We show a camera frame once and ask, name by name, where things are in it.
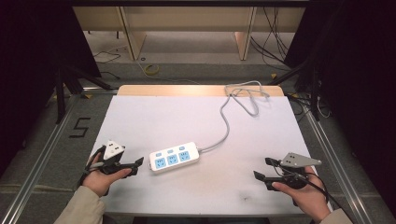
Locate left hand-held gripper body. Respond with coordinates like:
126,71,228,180
92,139,126,175

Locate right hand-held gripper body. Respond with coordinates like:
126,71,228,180
264,151,323,191

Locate person's left hand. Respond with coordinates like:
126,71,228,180
81,153,133,198

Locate person's right hand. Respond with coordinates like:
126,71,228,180
271,165,332,224

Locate white power strip blue sockets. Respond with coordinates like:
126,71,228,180
148,141,201,175

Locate white table mat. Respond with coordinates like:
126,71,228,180
89,94,316,217

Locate black metal stand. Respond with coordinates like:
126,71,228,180
266,58,322,122
53,63,114,125

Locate wooden table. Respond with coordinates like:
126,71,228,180
117,84,285,98

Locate yellow tape roll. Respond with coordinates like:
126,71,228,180
144,63,161,77

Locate black curtain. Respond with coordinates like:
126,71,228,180
0,0,103,176
283,0,396,217

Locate light wooden bench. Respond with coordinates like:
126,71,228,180
72,5,307,62

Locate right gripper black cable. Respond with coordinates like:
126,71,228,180
292,172,348,218

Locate aluminium floor rail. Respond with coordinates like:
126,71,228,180
302,106,376,224
0,87,120,224

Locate grey power strip cable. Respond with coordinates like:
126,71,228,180
198,79,271,154

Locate thin black floor cable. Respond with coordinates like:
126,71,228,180
92,50,123,80

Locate black floor cables bundle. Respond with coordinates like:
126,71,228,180
249,7,301,72

